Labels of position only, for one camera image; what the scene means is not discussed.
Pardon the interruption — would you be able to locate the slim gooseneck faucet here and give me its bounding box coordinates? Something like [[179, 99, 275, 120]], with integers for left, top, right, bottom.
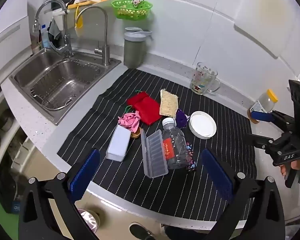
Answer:
[[75, 5, 110, 66]]

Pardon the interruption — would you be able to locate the purple wrapper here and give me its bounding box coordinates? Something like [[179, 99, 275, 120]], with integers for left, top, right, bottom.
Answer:
[[175, 109, 190, 128]]

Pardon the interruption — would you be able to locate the stainless steel sink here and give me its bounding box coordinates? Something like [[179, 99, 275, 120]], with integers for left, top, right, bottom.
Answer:
[[9, 48, 121, 125]]

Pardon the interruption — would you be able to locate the clear plastic organizer box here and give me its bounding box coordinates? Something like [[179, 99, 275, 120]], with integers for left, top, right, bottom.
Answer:
[[141, 129, 168, 179]]

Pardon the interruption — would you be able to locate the black striped table mat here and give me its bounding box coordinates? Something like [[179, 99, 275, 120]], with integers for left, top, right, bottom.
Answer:
[[57, 68, 257, 222]]

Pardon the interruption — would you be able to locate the small brown nut shell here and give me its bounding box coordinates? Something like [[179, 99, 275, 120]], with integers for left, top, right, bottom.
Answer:
[[130, 127, 141, 139]]

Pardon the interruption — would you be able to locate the red cloth pouch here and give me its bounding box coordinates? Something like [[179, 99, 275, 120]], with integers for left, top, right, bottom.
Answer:
[[126, 92, 161, 126]]

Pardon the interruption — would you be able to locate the printed glass mug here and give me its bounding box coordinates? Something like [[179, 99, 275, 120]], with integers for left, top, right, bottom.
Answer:
[[190, 62, 221, 95]]

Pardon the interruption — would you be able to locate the beige loofah sponge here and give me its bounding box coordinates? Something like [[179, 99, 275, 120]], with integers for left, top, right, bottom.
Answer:
[[159, 89, 178, 118]]

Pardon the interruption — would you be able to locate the pink trash bin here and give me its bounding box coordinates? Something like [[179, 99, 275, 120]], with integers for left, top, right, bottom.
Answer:
[[78, 208, 101, 233]]

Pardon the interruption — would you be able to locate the white round lid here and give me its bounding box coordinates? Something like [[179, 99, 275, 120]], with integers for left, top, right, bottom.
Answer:
[[188, 111, 217, 140]]

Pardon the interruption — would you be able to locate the green plastic basket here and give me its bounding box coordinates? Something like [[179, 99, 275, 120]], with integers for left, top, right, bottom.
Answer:
[[111, 0, 153, 21]]

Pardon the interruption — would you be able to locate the colorful snack wrapper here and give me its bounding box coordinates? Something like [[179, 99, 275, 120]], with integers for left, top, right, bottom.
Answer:
[[186, 142, 197, 172]]

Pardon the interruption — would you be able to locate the yellow-lid plastic jar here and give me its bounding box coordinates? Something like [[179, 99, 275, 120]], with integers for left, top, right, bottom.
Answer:
[[249, 89, 278, 113]]

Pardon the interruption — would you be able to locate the person's left black shoe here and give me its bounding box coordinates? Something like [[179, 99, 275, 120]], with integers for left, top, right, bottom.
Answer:
[[129, 222, 155, 240]]

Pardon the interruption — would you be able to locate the clear plastic water bottle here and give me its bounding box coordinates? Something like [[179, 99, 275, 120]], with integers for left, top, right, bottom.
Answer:
[[162, 117, 192, 170]]

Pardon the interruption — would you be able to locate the white foam block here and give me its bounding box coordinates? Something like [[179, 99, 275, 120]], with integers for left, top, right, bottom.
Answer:
[[106, 125, 131, 162]]

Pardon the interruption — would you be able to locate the person's right hand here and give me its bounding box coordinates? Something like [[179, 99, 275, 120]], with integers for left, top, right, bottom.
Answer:
[[280, 159, 300, 176]]

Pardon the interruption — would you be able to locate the grey lidded canister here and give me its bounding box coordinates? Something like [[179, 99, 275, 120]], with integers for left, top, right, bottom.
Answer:
[[123, 27, 152, 68]]

